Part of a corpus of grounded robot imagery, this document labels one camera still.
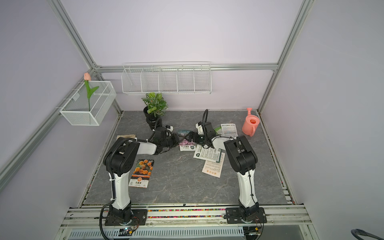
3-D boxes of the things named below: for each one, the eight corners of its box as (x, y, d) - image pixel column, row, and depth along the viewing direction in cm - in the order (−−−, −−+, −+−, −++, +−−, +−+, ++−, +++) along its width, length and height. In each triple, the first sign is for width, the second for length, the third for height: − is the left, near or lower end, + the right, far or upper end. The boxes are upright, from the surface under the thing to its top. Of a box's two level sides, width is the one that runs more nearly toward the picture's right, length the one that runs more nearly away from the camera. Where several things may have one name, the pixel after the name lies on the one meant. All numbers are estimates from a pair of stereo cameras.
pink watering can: (240, 135, 108) (244, 125, 98) (244, 118, 119) (248, 107, 109) (253, 139, 106) (258, 129, 96) (256, 121, 117) (261, 110, 107)
